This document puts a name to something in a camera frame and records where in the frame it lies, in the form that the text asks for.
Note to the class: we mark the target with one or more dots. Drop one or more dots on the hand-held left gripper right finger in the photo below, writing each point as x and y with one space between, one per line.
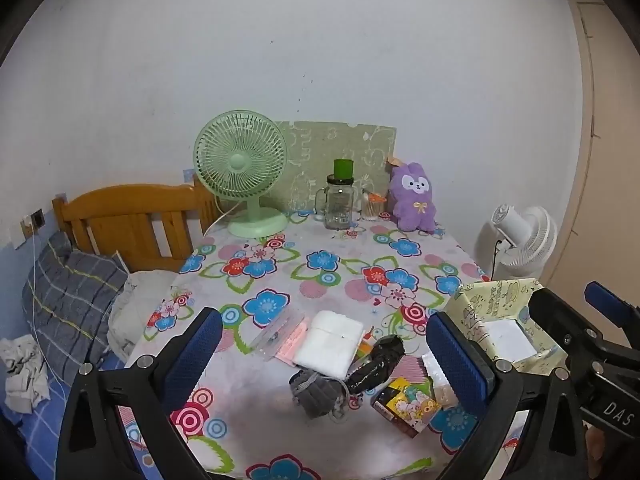
462 367

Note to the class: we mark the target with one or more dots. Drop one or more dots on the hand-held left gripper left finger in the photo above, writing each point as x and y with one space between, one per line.
196 350

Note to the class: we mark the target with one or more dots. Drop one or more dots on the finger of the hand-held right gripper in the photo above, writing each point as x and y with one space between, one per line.
612 305
560 315

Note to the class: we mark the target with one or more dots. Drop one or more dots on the clear white plastic packet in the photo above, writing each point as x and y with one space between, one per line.
437 382

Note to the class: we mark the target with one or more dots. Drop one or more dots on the yellow tissue packet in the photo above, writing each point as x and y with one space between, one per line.
405 405

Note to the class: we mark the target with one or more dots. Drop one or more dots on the green patterned storage box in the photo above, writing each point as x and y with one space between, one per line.
490 300

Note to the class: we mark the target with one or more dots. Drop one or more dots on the black bundle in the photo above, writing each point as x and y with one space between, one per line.
375 365

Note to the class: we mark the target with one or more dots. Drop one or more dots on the green orange tissue packet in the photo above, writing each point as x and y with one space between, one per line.
365 349

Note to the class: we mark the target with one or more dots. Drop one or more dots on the grey knitted sock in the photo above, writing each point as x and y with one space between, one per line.
315 395

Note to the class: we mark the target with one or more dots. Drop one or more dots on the white towel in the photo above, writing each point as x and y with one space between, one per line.
327 345

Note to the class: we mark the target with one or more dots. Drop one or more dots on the white blanket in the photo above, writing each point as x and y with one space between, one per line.
140 300

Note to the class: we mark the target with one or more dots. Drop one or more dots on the white standing fan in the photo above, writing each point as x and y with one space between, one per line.
525 240

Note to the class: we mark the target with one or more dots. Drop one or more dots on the clear pouch pink contents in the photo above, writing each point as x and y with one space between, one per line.
285 340

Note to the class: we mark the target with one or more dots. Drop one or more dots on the floral tablecloth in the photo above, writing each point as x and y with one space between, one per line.
310 280

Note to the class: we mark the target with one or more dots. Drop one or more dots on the grey plaid pillow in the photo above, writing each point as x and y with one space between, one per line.
70 300

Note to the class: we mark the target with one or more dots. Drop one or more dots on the beige door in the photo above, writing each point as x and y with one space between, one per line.
615 160

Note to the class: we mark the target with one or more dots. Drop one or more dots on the wooden bed headboard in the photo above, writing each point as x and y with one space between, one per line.
125 215

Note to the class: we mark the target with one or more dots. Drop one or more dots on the purple plush toy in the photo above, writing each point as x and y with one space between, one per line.
412 205

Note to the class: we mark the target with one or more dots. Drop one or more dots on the crumpled white grey cloth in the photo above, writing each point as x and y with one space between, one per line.
22 375

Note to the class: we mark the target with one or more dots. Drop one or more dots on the small jar orange lid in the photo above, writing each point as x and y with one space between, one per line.
372 210

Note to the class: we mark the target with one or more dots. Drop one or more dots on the blue checked bed sheet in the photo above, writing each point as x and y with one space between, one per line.
30 435

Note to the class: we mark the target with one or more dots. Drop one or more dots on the green desk fan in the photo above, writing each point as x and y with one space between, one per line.
240 160

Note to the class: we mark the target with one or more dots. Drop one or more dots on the glass mug jar green lid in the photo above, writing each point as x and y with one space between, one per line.
339 205

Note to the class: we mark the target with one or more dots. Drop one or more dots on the tan paper tag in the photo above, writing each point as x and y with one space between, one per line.
395 161

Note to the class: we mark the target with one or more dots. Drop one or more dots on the green patterned board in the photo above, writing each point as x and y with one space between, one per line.
325 145

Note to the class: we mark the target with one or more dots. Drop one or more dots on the wall socket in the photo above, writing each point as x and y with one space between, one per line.
37 218

